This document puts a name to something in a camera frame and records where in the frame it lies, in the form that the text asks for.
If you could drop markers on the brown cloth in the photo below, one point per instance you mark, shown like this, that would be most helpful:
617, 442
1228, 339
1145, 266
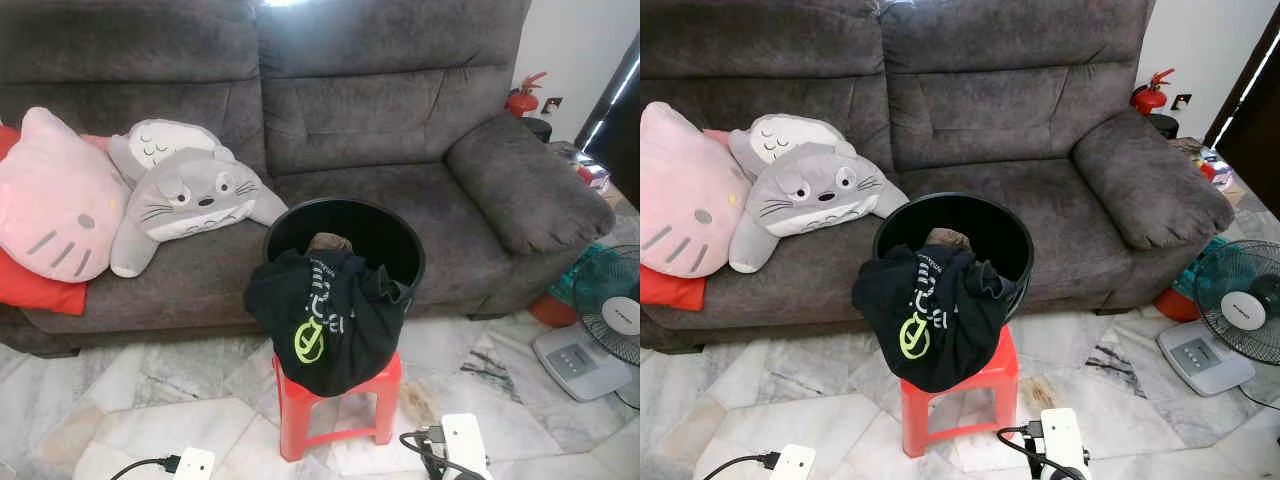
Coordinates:
950, 238
330, 243

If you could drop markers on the black round stool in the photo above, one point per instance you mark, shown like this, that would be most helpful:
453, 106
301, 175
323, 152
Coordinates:
1163, 126
537, 130

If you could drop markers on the red fire extinguisher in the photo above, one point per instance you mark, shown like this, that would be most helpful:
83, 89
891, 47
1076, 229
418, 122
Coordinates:
522, 102
1148, 98

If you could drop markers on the standing electric fan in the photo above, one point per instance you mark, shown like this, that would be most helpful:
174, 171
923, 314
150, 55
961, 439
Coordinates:
1248, 310
620, 315

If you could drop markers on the red plastic stool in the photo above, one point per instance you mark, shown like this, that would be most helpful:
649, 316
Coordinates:
915, 410
288, 410

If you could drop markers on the black plastic bucket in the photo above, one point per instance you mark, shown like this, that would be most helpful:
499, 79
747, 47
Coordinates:
385, 235
990, 230

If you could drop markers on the grey Totoro plush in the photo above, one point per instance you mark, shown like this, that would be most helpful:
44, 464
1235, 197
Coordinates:
190, 200
810, 195

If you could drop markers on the wall socket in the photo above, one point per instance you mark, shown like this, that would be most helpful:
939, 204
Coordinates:
1181, 101
551, 104

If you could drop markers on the dark grey sofa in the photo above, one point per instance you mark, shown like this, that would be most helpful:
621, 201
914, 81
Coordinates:
1000, 120
380, 120

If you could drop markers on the pink cat face pillow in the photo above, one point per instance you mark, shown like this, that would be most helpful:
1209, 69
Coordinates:
685, 195
55, 200

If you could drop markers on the black shirt green circle logo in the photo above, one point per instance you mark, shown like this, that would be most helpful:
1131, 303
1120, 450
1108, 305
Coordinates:
340, 340
950, 340

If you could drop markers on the red plastic basin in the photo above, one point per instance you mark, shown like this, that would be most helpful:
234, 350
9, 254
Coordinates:
1175, 306
550, 312

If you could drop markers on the teal plastic basket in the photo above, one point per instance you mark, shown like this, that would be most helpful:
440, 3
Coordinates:
1198, 265
575, 270

